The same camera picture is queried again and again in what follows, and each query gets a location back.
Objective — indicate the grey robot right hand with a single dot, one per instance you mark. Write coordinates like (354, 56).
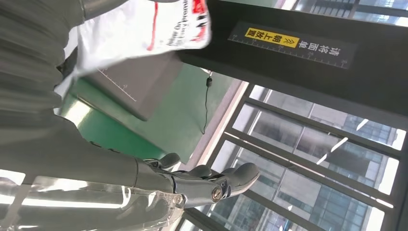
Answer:
(79, 165)

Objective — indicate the dark green table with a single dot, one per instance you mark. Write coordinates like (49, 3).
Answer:
(181, 111)

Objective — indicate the ruler label with yellow sticker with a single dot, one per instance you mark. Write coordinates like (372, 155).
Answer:
(287, 43)

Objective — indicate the black scanner column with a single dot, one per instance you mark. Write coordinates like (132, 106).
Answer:
(366, 86)

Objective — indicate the black scanner base plate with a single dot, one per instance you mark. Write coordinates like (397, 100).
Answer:
(140, 86)

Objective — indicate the dark window frame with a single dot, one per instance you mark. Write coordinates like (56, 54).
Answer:
(287, 153)

